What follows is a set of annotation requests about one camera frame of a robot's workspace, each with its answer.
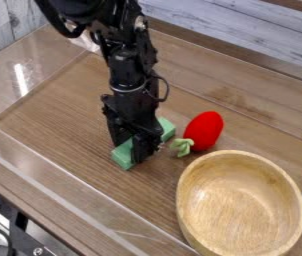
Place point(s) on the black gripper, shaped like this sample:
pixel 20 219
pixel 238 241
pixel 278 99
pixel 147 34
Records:
pixel 131 119

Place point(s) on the green rectangular block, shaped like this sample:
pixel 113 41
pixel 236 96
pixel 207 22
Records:
pixel 122 155

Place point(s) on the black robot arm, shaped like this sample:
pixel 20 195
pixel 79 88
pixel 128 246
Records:
pixel 118 28

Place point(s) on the brown wooden bowl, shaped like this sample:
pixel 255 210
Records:
pixel 238 205

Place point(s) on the red plush strawberry toy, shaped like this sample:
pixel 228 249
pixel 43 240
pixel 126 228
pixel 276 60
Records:
pixel 200 134

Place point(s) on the clear acrylic tray wall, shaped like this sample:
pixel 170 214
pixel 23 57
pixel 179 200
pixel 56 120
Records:
pixel 107 211

